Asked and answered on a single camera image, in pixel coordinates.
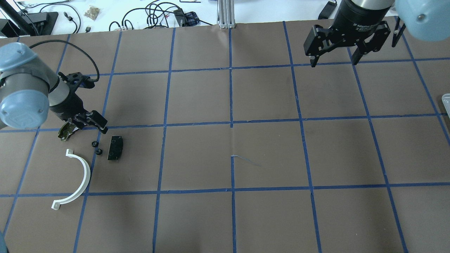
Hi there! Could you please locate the green curved brake shoe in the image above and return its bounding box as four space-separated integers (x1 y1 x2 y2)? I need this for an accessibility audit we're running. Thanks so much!
58 122 73 142

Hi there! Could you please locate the white curved plastic bracket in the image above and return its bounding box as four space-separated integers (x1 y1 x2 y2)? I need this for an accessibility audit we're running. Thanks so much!
51 149 91 210

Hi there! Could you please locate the black brake pad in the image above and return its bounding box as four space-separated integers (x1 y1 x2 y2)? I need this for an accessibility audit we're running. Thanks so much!
107 136 124 161

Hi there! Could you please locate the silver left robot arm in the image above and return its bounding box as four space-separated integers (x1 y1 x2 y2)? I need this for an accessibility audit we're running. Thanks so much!
0 42 108 141

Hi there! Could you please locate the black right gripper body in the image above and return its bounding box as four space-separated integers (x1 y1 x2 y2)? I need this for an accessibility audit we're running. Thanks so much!
304 0 392 57

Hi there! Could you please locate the small bag of screws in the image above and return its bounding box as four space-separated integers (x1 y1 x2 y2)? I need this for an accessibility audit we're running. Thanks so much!
84 6 100 21

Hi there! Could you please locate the black power brick right table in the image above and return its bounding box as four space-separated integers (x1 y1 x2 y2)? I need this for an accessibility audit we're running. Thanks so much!
317 0 338 20

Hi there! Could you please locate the aluminium frame post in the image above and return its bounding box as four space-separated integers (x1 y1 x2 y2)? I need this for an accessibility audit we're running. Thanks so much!
217 0 235 29

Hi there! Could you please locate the silver ribbed metal tray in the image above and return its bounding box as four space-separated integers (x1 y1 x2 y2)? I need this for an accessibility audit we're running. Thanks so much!
441 93 450 117

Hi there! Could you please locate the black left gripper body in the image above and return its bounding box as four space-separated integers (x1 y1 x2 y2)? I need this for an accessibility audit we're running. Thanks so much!
49 72 108 130

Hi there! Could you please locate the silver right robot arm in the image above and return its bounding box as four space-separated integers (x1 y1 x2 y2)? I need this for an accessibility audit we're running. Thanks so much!
303 0 450 67

